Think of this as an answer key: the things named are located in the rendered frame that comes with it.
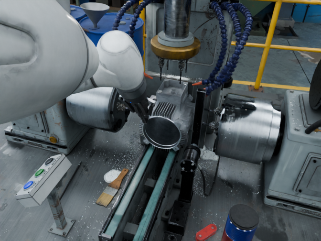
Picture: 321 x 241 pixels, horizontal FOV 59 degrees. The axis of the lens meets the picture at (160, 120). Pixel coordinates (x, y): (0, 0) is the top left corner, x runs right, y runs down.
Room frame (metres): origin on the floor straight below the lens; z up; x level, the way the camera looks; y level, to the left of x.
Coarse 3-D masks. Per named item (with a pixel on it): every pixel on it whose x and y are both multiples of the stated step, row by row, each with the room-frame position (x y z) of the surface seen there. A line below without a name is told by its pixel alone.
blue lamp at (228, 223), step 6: (228, 216) 0.35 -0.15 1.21; (228, 222) 0.34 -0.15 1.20; (228, 228) 0.34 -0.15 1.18; (234, 228) 0.32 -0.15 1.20; (228, 234) 0.33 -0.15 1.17; (234, 234) 0.32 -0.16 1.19; (240, 234) 0.32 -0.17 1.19; (246, 234) 0.32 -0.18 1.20; (252, 234) 0.32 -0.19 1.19; (234, 240) 0.32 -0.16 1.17; (240, 240) 0.32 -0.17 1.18; (246, 240) 0.32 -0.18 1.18
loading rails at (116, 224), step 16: (144, 160) 0.80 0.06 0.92; (176, 160) 0.80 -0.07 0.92; (144, 176) 0.74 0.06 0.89; (160, 176) 0.71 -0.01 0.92; (128, 192) 0.64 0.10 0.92; (160, 192) 0.64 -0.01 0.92; (112, 208) 0.56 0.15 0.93; (128, 208) 0.59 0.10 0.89; (160, 208) 0.60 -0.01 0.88; (112, 224) 0.51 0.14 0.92; (128, 224) 0.56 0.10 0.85; (144, 224) 0.51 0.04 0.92; (112, 240) 0.46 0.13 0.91; (144, 240) 0.46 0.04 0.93
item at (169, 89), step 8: (168, 80) 1.04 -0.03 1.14; (176, 80) 1.04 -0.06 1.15; (160, 88) 0.98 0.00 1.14; (168, 88) 1.02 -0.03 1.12; (176, 88) 1.02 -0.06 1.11; (184, 88) 0.97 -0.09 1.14; (160, 96) 0.93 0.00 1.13; (168, 96) 0.92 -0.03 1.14; (176, 96) 0.92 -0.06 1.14; (184, 96) 0.97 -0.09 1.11; (176, 104) 0.91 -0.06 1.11
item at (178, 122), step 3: (189, 96) 1.00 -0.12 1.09; (186, 99) 1.00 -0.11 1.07; (189, 99) 1.00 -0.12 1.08; (192, 99) 1.00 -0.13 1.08; (177, 120) 0.83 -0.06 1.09; (180, 120) 0.84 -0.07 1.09; (177, 123) 0.83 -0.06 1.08; (180, 123) 0.83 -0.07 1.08; (177, 126) 0.83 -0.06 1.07; (144, 138) 0.88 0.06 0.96; (144, 141) 0.87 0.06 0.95; (147, 141) 0.86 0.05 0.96; (174, 147) 0.83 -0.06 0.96; (177, 147) 0.83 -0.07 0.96; (174, 150) 0.83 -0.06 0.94; (177, 150) 0.83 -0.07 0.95
